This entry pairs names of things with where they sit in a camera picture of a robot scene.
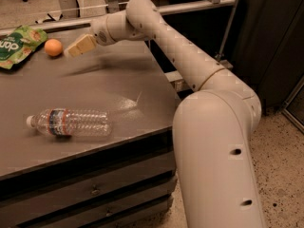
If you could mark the dark cabinet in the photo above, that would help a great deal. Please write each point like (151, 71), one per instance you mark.
(266, 47)

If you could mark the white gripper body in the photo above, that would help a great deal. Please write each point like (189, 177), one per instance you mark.
(99, 30)

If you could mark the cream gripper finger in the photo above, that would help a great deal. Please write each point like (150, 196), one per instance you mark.
(81, 45)

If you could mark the clear plastic water bottle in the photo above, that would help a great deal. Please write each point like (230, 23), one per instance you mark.
(71, 122)

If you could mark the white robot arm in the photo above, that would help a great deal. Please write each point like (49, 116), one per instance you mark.
(211, 127)

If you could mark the green rice chip bag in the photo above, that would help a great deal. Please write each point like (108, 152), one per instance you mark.
(17, 46)

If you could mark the grey metal frame rail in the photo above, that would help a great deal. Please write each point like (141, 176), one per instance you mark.
(190, 5)

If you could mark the grey drawer cabinet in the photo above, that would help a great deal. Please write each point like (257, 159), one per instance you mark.
(48, 182)

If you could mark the orange fruit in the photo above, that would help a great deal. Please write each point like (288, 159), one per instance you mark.
(53, 47)

